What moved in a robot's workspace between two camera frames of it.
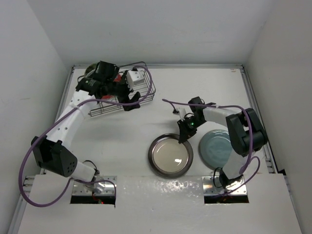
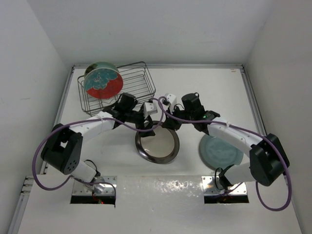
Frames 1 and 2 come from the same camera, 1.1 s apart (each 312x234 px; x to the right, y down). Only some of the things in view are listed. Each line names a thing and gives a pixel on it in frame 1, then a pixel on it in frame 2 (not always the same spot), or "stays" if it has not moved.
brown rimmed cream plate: [169, 158] → [162, 148]
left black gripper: [125, 98] → [148, 125]
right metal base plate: [210, 187] stays
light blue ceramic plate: [215, 148] stays
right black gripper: [185, 133] → [170, 121]
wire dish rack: [146, 91] stays
